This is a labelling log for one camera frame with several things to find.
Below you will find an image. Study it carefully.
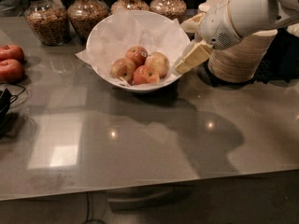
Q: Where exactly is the black object with cable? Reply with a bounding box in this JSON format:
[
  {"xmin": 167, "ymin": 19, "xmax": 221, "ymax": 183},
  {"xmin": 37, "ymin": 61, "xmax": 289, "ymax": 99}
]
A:
[{"xmin": 0, "ymin": 85, "xmax": 26, "ymax": 131}]

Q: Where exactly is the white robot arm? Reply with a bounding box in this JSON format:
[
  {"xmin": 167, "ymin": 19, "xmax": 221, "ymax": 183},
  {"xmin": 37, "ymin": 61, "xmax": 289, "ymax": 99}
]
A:
[{"xmin": 174, "ymin": 0, "xmax": 299, "ymax": 75}]

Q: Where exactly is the front stack of paper bowls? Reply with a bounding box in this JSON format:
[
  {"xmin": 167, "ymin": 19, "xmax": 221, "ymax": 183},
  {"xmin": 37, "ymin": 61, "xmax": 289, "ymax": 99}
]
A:
[{"xmin": 207, "ymin": 29, "xmax": 278, "ymax": 83}]

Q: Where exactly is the red apple with sticker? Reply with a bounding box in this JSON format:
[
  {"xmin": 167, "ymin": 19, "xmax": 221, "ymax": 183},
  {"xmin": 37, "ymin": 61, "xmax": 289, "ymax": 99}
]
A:
[{"xmin": 125, "ymin": 46, "xmax": 148, "ymax": 66}]

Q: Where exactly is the upper red apple on table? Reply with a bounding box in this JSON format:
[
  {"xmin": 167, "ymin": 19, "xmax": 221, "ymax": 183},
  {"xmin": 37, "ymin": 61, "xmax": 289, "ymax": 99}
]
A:
[{"xmin": 0, "ymin": 45, "xmax": 24, "ymax": 62}]

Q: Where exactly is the lower red apple on table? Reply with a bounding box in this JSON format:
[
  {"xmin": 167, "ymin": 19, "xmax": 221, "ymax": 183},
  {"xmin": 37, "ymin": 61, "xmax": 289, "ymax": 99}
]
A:
[{"xmin": 0, "ymin": 59, "xmax": 25, "ymax": 83}]

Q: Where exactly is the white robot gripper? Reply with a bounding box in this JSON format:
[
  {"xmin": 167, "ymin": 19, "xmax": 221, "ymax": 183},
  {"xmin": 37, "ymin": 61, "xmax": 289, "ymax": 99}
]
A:
[{"xmin": 171, "ymin": 0, "xmax": 241, "ymax": 76}]

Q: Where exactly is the front red apple in bowl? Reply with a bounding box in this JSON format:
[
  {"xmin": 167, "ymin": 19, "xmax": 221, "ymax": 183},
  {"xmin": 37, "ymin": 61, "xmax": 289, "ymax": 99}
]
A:
[{"xmin": 133, "ymin": 65, "xmax": 160, "ymax": 85}]

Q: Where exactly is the yellowish apple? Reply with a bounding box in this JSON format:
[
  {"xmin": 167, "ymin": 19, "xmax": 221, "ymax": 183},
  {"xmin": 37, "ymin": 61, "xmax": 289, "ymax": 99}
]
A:
[{"xmin": 145, "ymin": 51, "xmax": 170, "ymax": 77}]

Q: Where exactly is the front left apple in bowl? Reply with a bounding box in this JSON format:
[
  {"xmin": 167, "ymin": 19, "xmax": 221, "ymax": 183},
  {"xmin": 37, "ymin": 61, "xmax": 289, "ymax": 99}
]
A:
[{"xmin": 111, "ymin": 57, "xmax": 136, "ymax": 82}]

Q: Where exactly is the red apple on table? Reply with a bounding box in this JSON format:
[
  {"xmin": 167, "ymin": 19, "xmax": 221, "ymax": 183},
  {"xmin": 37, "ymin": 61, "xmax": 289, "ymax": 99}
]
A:
[
  {"xmin": 0, "ymin": 45, "xmax": 24, "ymax": 62},
  {"xmin": 0, "ymin": 59, "xmax": 25, "ymax": 83}
]

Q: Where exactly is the white ceramic bowl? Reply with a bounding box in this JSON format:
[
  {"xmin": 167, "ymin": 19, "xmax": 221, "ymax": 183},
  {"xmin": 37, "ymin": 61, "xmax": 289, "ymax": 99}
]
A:
[{"xmin": 85, "ymin": 9, "xmax": 192, "ymax": 93}]

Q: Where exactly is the white paper bowl liner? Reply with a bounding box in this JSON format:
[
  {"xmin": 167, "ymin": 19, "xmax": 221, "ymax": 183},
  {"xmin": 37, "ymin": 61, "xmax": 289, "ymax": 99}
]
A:
[{"xmin": 75, "ymin": 7, "xmax": 190, "ymax": 88}]

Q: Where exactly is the glass cereal jar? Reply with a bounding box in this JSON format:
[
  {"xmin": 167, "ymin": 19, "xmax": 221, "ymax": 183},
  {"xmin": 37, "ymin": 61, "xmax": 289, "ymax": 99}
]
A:
[
  {"xmin": 24, "ymin": 0, "xmax": 70, "ymax": 46},
  {"xmin": 149, "ymin": 0, "xmax": 187, "ymax": 23},
  {"xmin": 67, "ymin": 0, "xmax": 110, "ymax": 41},
  {"xmin": 111, "ymin": 0, "xmax": 150, "ymax": 13}
]

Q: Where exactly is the leftmost glass cereal jar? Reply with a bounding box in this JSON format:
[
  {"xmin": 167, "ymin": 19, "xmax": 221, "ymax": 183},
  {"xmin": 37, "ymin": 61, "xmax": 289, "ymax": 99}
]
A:
[{"xmin": 24, "ymin": 0, "xmax": 70, "ymax": 46}]

